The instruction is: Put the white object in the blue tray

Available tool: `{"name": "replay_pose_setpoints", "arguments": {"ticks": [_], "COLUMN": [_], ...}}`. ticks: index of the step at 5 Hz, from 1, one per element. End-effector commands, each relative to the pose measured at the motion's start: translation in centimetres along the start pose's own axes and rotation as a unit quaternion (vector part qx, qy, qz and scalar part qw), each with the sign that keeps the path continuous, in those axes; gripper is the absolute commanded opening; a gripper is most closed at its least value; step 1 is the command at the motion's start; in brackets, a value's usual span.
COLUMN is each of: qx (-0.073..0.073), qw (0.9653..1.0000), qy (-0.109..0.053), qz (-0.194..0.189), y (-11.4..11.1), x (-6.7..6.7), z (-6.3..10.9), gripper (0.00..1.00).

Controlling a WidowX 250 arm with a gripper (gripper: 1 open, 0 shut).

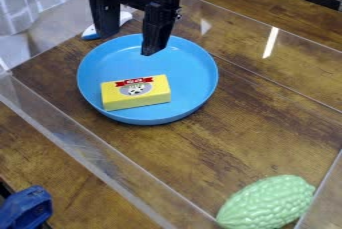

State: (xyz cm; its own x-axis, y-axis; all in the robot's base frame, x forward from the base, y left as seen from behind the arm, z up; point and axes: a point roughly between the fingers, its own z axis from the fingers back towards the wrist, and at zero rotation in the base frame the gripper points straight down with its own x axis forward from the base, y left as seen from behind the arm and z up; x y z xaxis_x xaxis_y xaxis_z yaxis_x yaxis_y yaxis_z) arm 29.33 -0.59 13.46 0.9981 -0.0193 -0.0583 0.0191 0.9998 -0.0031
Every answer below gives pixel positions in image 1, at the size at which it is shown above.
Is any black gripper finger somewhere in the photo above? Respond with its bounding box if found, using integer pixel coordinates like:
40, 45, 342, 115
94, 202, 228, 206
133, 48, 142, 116
141, 0, 180, 56
89, 0, 120, 38

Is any blue round tray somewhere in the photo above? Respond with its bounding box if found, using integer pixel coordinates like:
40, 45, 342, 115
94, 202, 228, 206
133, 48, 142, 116
76, 34, 219, 125

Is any yellow butter box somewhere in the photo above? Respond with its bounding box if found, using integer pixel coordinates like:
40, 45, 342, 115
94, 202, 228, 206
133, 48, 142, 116
100, 74, 171, 111

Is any white and blue toy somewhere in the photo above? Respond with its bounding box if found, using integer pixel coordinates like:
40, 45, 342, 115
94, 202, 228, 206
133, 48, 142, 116
81, 11, 132, 40

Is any green bitter gourd toy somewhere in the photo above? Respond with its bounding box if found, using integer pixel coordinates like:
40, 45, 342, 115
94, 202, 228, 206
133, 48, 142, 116
216, 175, 315, 229

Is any clear acrylic enclosure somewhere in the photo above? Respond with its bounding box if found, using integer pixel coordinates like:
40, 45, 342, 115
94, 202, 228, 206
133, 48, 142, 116
0, 0, 342, 229

